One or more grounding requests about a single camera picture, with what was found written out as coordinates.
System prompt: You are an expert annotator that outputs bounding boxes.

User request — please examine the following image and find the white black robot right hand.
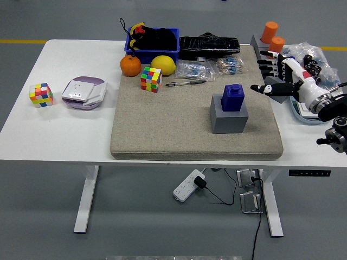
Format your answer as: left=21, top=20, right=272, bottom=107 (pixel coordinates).
left=250, top=50, right=330, bottom=109

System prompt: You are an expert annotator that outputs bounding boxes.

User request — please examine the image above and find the blue square seal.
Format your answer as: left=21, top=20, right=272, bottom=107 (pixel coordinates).
left=221, top=83, right=246, bottom=113

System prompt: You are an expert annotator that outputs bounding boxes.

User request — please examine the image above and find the orange cylinder seal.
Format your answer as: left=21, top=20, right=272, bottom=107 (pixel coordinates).
left=261, top=21, right=279, bottom=44
left=268, top=36, right=285, bottom=55

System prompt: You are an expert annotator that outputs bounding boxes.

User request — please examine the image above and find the black small cylinders cluster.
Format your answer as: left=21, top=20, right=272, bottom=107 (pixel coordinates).
left=303, top=54, right=323, bottom=82

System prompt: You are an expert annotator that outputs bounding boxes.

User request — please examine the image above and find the clear plastic bag of parts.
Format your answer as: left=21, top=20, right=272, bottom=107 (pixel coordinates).
left=281, top=41, right=342, bottom=88

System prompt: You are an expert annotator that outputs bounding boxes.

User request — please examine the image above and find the light blue tray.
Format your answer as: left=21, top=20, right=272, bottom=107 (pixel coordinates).
left=289, top=94, right=326, bottom=125

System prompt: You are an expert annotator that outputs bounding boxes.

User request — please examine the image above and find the bag of brown resistors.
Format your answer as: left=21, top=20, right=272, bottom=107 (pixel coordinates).
left=216, top=57, right=245, bottom=75

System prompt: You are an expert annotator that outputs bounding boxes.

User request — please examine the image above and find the black plastic-wrapped keyboard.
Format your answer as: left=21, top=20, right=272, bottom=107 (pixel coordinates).
left=178, top=31, right=241, bottom=61

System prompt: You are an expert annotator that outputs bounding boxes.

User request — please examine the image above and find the black silver pen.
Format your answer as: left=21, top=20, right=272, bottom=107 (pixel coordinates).
left=165, top=81, right=191, bottom=88
left=173, top=79, right=207, bottom=86

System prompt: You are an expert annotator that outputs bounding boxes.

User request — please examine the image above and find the black table control panel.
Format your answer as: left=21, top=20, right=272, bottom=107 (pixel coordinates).
left=288, top=170, right=332, bottom=177

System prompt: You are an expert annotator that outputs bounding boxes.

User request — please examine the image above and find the bag of blue resistors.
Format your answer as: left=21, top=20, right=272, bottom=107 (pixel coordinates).
left=175, top=61, right=216, bottom=81

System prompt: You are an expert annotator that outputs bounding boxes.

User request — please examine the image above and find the metal foot pedal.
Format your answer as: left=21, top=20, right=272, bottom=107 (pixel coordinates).
left=236, top=168, right=261, bottom=189
left=240, top=190, right=263, bottom=215

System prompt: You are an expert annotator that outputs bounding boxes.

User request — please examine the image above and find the yellow lemon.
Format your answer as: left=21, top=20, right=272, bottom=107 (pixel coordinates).
left=150, top=55, right=177, bottom=76

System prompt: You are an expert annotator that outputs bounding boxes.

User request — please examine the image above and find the white table leg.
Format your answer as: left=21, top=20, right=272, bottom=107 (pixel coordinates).
left=259, top=169, right=285, bottom=238
left=73, top=165, right=100, bottom=234

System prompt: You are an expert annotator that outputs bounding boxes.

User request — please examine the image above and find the black cloth bundle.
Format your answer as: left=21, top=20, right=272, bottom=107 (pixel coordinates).
left=153, top=28, right=178, bottom=50

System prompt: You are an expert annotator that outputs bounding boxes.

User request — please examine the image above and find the grey-brown fabric mat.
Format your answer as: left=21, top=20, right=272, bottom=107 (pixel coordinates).
left=110, top=44, right=285, bottom=161

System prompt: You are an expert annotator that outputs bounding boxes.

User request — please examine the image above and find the blue plastic bin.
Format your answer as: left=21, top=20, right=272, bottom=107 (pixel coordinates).
left=124, top=27, right=181, bottom=65

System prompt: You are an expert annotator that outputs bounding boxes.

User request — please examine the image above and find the black power adapter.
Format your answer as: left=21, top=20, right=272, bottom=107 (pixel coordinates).
left=194, top=175, right=207, bottom=189

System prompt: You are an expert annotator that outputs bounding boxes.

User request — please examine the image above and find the bright colour puzzle cube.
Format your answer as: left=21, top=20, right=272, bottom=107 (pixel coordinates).
left=140, top=66, right=163, bottom=94

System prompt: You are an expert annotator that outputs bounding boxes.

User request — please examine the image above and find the black pouch with yellow trim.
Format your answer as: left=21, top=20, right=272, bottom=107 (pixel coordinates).
left=119, top=18, right=158, bottom=55

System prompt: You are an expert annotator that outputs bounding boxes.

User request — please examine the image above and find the white power strip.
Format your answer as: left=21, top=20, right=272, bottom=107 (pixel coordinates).
left=172, top=169, right=207, bottom=203

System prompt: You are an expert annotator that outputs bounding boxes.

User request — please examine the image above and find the orange fruit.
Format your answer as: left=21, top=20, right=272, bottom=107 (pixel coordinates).
left=120, top=55, right=142, bottom=77

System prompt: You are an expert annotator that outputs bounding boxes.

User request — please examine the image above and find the pale colour puzzle cube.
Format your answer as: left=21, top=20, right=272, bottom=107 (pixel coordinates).
left=29, top=82, right=54, bottom=109

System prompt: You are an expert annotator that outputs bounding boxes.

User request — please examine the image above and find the black adapter cable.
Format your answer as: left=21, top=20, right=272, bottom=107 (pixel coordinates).
left=203, top=168, right=238, bottom=206

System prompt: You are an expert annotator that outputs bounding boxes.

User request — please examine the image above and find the black power cable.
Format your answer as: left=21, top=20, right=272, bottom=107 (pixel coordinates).
left=250, top=176, right=264, bottom=260

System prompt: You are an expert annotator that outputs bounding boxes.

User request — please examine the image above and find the white wall switch panel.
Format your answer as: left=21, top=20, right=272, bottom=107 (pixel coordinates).
left=82, top=82, right=108, bottom=107

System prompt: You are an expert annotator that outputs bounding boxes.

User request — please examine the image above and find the white wall socket panel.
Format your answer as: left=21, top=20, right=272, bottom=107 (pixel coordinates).
left=61, top=79, right=95, bottom=102

